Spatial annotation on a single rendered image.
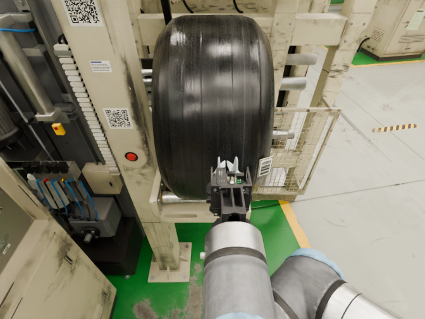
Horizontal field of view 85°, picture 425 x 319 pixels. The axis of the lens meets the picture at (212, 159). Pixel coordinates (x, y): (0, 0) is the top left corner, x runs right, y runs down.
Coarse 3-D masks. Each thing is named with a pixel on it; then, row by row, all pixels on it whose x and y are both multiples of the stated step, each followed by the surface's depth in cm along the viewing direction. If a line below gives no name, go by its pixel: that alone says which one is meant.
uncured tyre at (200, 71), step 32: (192, 32) 54; (224, 32) 54; (256, 32) 56; (160, 64) 53; (192, 64) 51; (224, 64) 51; (256, 64) 52; (160, 96) 52; (192, 96) 51; (224, 96) 51; (256, 96) 51; (160, 128) 54; (192, 128) 52; (224, 128) 52; (256, 128) 52; (160, 160) 59; (192, 160) 55; (224, 160) 55; (256, 160) 56; (192, 192) 64
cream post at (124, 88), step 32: (96, 0) 50; (64, 32) 54; (96, 32) 54; (128, 32) 62; (128, 64) 62; (96, 96) 65; (128, 96) 66; (128, 160) 83; (160, 224) 114; (160, 256) 139
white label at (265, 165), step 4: (272, 156) 57; (260, 160) 56; (264, 160) 57; (268, 160) 57; (272, 160) 58; (260, 164) 57; (264, 164) 58; (268, 164) 58; (272, 164) 59; (260, 168) 58; (264, 168) 59; (268, 168) 59; (260, 172) 59; (264, 172) 60; (268, 172) 60; (260, 176) 60
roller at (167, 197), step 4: (164, 192) 88; (168, 192) 88; (172, 192) 88; (164, 196) 87; (168, 196) 87; (172, 196) 87; (176, 196) 87; (164, 200) 87; (168, 200) 87; (172, 200) 87; (176, 200) 87; (180, 200) 87; (184, 200) 87; (188, 200) 87; (192, 200) 87; (196, 200) 87; (200, 200) 87; (204, 200) 87
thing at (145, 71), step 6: (144, 60) 111; (150, 60) 111; (144, 66) 113; (150, 66) 113; (144, 72) 102; (150, 72) 102; (144, 78) 104; (150, 78) 104; (144, 84) 105; (150, 84) 105; (150, 90) 108; (150, 96) 109; (150, 102) 113; (150, 108) 114
